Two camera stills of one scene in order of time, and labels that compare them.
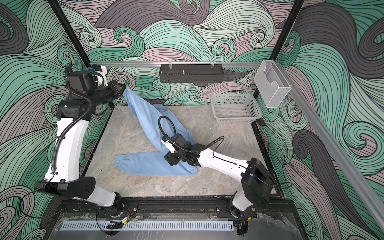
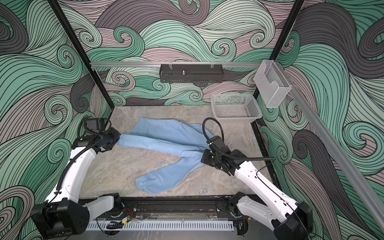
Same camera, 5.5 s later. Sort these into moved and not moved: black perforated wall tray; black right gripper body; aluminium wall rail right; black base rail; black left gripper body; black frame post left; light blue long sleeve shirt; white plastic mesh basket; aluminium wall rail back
Moved: black right gripper body; black left gripper body; light blue long sleeve shirt
Not moved: white plastic mesh basket; aluminium wall rail right; black frame post left; aluminium wall rail back; black base rail; black perforated wall tray
